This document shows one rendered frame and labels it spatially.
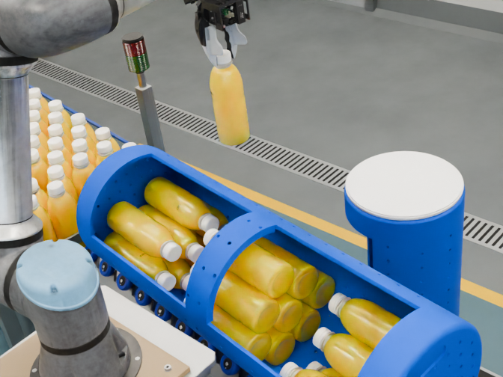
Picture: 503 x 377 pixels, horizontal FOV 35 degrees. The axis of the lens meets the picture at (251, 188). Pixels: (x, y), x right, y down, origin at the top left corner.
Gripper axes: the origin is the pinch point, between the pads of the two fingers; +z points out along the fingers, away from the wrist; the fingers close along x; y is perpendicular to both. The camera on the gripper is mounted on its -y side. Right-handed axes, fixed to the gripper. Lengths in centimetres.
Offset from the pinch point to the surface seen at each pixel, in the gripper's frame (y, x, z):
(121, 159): -9.9, -23.8, 18.7
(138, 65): -58, 9, 24
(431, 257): 35, 26, 52
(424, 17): -189, 282, 141
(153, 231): 5.7, -27.6, 28.2
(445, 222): 36, 29, 43
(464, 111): -98, 208, 144
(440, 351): 72, -16, 23
